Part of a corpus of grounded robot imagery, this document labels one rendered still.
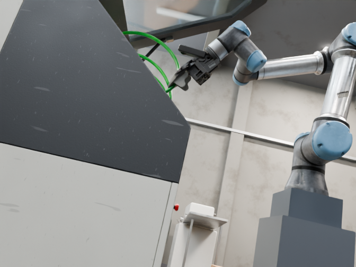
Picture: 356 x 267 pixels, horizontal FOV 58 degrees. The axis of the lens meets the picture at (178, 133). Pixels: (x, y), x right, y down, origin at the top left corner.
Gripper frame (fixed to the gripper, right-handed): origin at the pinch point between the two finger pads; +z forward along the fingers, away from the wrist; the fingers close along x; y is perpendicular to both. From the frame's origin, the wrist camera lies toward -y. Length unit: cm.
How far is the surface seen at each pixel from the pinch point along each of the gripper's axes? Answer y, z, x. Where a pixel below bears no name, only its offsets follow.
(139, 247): 47, 27, -41
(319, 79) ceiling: -82, -230, 695
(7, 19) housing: -29, 22, -46
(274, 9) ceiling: -194, -197, 462
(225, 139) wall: -97, 31, 626
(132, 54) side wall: 1.1, 0.5, -34.5
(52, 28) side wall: -19.3, 13.7, -41.8
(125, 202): 36, 24, -41
